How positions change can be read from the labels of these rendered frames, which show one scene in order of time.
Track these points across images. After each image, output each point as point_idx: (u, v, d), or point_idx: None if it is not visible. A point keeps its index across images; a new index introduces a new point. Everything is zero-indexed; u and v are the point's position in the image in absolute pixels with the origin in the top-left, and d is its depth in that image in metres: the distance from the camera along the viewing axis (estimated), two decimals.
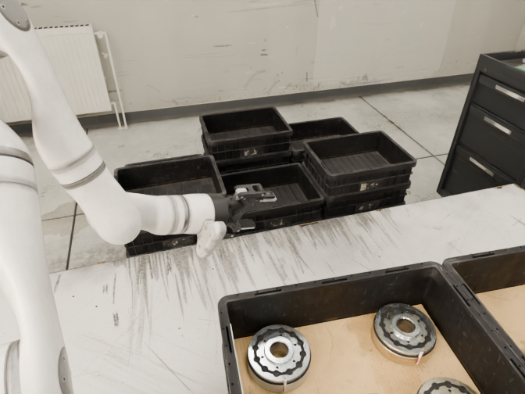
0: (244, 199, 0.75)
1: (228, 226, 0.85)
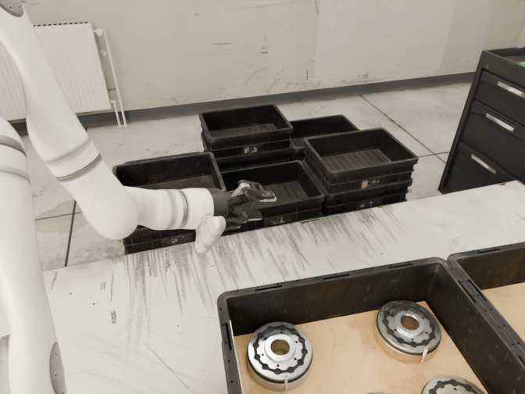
0: (246, 195, 0.74)
1: None
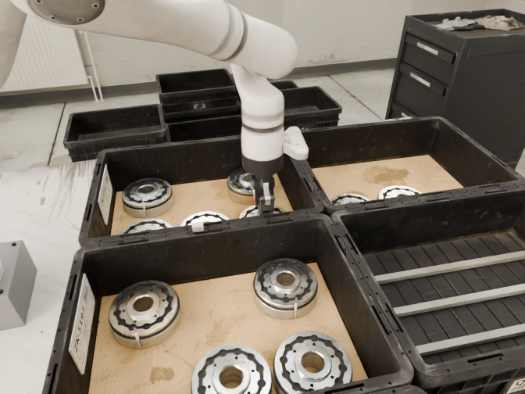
0: None
1: (261, 209, 0.72)
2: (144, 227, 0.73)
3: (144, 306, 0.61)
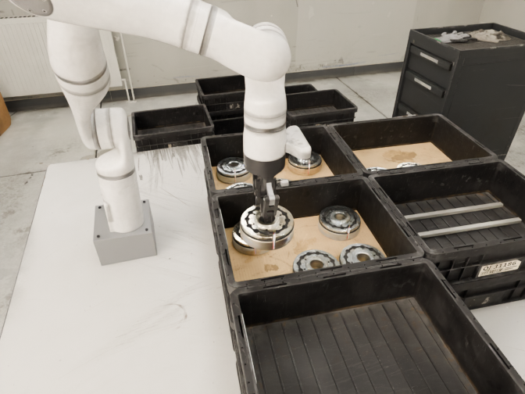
0: None
1: (264, 209, 0.73)
2: None
3: None
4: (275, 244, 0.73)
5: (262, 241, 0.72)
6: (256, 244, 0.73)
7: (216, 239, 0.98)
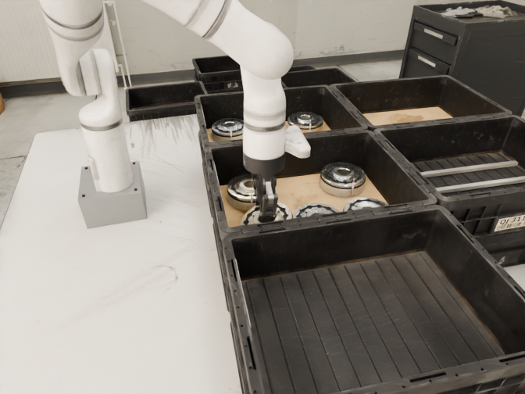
0: None
1: (263, 209, 0.72)
2: None
3: None
4: None
5: None
6: None
7: (210, 197, 0.91)
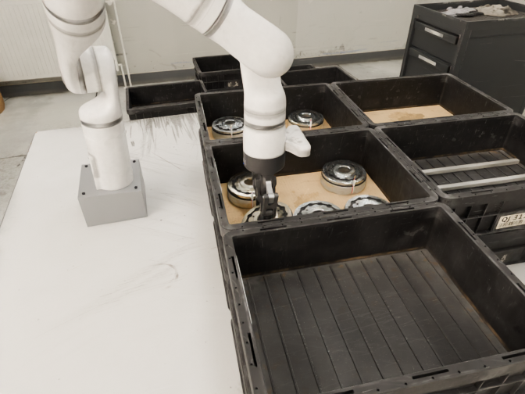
0: None
1: (263, 208, 0.72)
2: None
3: None
4: None
5: None
6: None
7: (210, 195, 0.91)
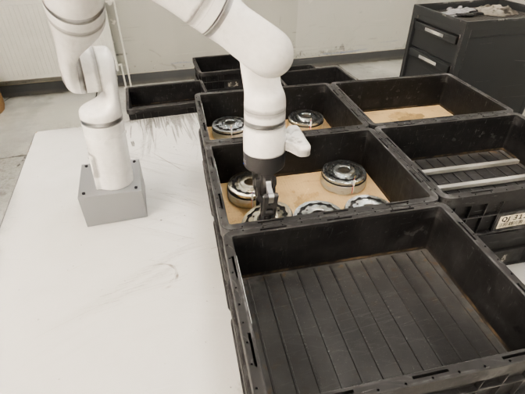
0: None
1: (263, 208, 0.72)
2: None
3: None
4: None
5: None
6: None
7: (210, 195, 0.91)
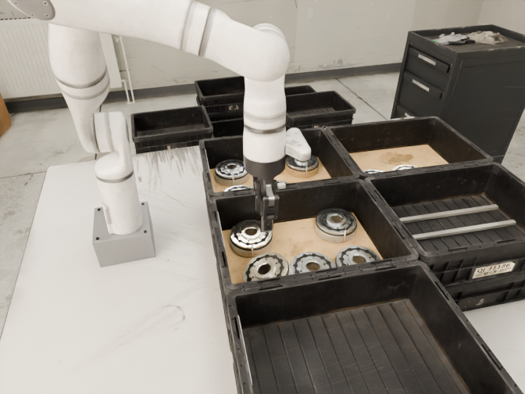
0: None
1: (264, 213, 0.71)
2: (237, 189, 1.10)
3: (248, 234, 0.98)
4: None
5: None
6: None
7: (214, 241, 0.99)
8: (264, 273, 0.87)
